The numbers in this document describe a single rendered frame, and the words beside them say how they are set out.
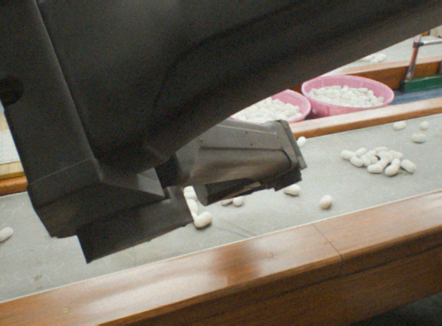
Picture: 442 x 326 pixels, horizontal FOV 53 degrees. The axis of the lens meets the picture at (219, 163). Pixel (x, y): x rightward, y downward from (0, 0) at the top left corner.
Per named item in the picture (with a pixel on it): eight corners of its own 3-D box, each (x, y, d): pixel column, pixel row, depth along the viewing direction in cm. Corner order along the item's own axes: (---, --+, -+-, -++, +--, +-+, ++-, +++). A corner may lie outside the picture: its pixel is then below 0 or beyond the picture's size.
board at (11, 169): (45, 172, 93) (44, 167, 93) (-34, 185, 89) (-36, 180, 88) (40, 112, 120) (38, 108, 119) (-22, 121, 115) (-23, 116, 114)
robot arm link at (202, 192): (308, 177, 57) (282, 117, 58) (229, 209, 53) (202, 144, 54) (273, 194, 68) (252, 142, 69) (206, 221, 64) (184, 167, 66)
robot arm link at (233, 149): (148, 234, 20) (67, 22, 21) (57, 274, 22) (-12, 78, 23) (317, 180, 60) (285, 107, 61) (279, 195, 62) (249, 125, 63)
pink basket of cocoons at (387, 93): (406, 129, 131) (413, 99, 126) (329, 144, 123) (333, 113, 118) (352, 97, 153) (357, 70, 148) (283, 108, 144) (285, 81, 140)
